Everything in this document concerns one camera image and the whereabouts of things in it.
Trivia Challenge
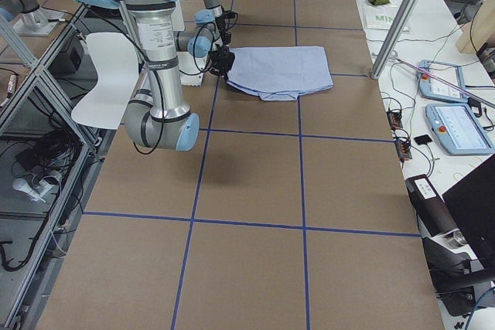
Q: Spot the black laptop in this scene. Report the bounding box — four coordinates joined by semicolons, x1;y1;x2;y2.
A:
442;156;494;266

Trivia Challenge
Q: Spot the wooden board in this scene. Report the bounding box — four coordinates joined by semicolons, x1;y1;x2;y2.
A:
456;0;494;54

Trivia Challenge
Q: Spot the aluminium frame post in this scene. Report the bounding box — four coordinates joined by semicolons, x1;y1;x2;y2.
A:
370;0;418;80

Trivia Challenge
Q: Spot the light blue striped shirt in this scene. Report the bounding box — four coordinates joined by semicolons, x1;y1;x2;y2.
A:
227;46;333;101

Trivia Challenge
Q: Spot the far blue teach pendant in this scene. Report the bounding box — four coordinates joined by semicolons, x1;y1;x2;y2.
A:
418;59;476;104

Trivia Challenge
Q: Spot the black cylinder device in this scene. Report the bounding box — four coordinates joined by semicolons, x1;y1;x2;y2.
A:
405;175;458;236

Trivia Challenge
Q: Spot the blue teach pendant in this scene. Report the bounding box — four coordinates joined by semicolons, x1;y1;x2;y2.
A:
425;103;494;156
418;59;476;104

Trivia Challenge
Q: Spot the near blue teach pendant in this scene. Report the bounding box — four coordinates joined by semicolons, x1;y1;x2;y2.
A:
425;103;494;156

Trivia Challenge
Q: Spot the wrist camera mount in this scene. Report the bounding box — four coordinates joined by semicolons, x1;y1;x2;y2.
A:
222;10;238;20

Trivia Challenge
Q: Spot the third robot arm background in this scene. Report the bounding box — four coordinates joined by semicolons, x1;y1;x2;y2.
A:
1;0;65;36

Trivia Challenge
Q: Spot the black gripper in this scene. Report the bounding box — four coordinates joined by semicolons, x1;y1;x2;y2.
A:
208;46;235;75
217;16;231;46

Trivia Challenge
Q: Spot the white curved plastic sheet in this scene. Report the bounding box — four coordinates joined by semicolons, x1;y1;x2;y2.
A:
71;32;139;130

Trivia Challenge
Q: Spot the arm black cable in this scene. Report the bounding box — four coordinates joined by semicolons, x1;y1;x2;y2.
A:
131;22;217;155

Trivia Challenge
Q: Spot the metal reacher grabber stick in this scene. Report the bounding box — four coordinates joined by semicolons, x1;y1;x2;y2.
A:
370;50;495;109

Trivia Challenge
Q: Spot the white pedestal column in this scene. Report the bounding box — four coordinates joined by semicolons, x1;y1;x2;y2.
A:
171;1;207;87

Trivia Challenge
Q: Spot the clear bag green lettering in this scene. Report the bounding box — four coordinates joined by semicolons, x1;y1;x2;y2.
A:
361;2;399;30

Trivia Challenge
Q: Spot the orange black usb hub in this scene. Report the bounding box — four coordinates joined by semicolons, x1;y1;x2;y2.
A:
386;110;403;130

